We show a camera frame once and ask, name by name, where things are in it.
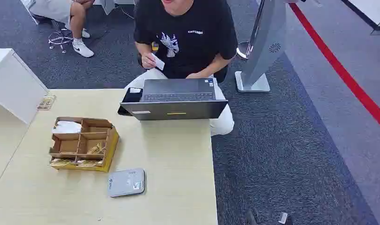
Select white card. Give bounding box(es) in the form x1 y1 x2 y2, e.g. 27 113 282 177
151 53 165 71

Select dark grey laptop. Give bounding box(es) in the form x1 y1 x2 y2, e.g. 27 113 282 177
119 78 229 121

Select black card reader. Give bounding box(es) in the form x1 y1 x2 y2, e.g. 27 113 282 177
117 87 144 116

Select person in black shirt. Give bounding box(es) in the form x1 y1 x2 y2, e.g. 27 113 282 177
124 0 239 137

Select grey flat device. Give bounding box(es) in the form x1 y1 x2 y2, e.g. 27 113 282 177
107 168 146 198

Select grey standing kiosk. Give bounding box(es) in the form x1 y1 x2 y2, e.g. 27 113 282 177
234 0 287 93

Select gold printed cards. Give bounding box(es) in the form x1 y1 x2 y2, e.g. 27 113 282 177
87 143 106 155

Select wooden compartment box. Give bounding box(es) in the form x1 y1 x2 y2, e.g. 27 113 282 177
49 116 120 173

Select white cards stack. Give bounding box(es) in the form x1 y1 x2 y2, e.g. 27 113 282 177
52 120 83 135

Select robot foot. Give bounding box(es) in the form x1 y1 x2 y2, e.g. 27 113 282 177
246 209 293 225

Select small printed card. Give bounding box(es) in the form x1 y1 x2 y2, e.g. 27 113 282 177
37 95 56 111

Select chrome stool base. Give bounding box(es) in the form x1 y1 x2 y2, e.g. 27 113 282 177
48 28 74 54

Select seated person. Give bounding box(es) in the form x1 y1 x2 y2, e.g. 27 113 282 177
28 0 96 59

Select white partition panel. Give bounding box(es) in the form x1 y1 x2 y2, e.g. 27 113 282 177
0 48 49 125

